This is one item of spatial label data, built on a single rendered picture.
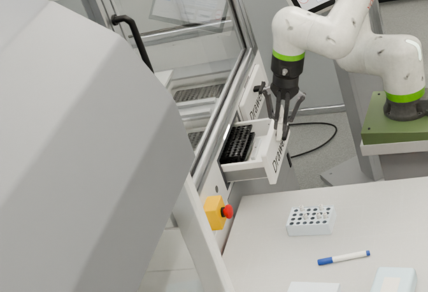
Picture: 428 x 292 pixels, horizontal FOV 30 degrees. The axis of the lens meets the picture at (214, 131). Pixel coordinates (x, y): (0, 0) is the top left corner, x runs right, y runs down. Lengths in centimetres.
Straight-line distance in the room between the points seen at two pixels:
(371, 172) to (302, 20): 156
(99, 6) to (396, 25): 345
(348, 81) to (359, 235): 129
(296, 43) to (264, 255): 59
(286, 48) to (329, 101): 211
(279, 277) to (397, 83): 74
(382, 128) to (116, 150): 139
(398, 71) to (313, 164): 153
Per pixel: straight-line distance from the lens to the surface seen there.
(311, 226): 223
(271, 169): 236
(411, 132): 252
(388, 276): 200
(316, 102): 432
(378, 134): 254
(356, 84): 340
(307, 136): 418
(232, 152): 245
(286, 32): 218
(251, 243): 229
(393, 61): 248
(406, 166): 264
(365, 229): 222
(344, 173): 376
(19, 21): 141
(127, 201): 127
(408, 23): 509
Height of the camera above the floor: 213
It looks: 28 degrees down
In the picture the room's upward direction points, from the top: 19 degrees counter-clockwise
